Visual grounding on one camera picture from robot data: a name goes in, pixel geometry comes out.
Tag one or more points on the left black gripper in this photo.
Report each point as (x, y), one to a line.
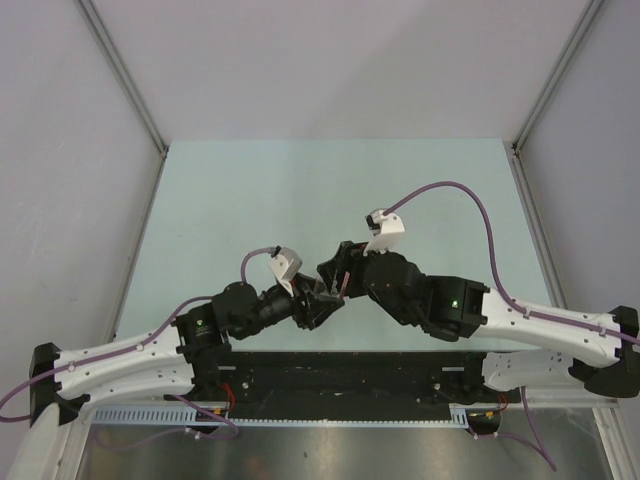
(315, 308)

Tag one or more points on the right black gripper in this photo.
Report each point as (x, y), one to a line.
(349, 257)

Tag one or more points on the clear pill bottle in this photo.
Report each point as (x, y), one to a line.
(325, 287)

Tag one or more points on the white bottle cap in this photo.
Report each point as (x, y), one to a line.
(344, 285)

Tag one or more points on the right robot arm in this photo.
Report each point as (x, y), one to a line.
(595, 350)

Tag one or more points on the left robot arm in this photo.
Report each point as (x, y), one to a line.
(179, 357)

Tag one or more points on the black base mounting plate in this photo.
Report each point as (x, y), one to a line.
(346, 386)

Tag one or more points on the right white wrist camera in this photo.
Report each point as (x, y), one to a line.
(386, 230)

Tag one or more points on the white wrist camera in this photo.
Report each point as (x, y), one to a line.
(386, 230)
(284, 264)

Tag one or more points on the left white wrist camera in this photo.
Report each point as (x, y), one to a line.
(284, 264)

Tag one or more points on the left aluminium frame post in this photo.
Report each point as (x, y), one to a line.
(116, 63)

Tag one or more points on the aluminium frame post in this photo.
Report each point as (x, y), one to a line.
(116, 63)
(569, 52)

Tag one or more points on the right aluminium frame post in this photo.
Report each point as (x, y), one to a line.
(569, 52)

